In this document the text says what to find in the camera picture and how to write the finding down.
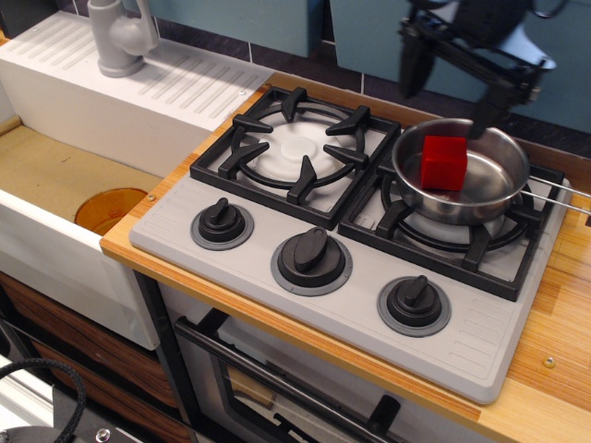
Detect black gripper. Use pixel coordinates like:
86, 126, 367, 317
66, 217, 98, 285
399, 1, 557, 139

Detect red cube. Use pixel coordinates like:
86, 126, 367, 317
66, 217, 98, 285
420, 135, 467, 191

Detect small steel pan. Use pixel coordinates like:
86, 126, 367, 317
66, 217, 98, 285
391, 118, 590, 225

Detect black right stove knob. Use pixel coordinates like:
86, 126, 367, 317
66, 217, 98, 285
377, 275, 452, 338

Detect black stove knob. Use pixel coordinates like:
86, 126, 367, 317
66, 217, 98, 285
271, 227, 353, 297
377, 275, 452, 338
190, 198, 254, 251

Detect black middle stove knob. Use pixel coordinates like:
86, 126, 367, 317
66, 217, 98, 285
271, 227, 353, 297

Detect grey toy stove top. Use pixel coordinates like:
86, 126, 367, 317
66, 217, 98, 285
129, 164, 571, 403

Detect black left stove knob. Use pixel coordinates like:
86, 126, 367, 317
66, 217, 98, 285
190, 198, 254, 251

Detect black left burner grate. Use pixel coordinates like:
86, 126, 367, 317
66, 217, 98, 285
190, 87, 401, 230

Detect black burner grate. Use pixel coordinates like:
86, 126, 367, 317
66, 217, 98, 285
338, 159, 563, 302
190, 87, 401, 230

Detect black right burner grate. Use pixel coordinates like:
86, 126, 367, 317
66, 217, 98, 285
338, 159, 563, 302

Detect grey toy faucet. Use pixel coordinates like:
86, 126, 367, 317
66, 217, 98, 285
88, 0, 159, 78

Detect orange translucent plate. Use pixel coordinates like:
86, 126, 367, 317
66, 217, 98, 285
74, 187, 147, 235

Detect white toy sink unit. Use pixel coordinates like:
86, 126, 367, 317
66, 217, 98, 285
1, 12, 271, 350

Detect wooden drawer fronts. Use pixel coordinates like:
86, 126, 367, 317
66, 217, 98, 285
1, 274, 196, 442

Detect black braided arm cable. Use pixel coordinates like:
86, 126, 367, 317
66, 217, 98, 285
525, 0, 569, 19

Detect oven door with handle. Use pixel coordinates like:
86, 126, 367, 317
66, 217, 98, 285
172, 309, 486, 442

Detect black braided foreground cable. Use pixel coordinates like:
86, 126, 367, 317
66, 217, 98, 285
0, 357, 88, 443

